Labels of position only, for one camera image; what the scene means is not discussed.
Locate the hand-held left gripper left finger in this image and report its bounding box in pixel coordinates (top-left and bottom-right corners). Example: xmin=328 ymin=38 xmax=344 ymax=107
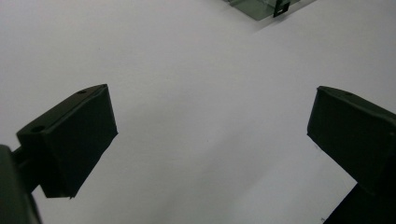
xmin=16 ymin=83 xmax=119 ymax=200

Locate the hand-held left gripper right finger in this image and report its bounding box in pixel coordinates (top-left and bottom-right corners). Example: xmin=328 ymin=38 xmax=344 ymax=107
xmin=306 ymin=85 xmax=396 ymax=196

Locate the clear grey compartment box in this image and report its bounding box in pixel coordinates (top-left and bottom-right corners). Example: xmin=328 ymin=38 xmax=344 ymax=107
xmin=221 ymin=0 xmax=316 ymax=21

